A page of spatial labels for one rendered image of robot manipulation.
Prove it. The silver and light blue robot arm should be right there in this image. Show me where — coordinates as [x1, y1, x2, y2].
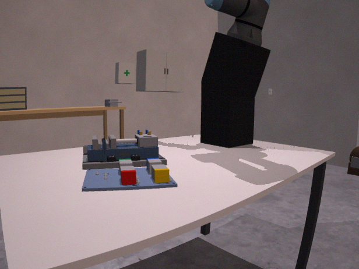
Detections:
[205, 0, 270, 47]

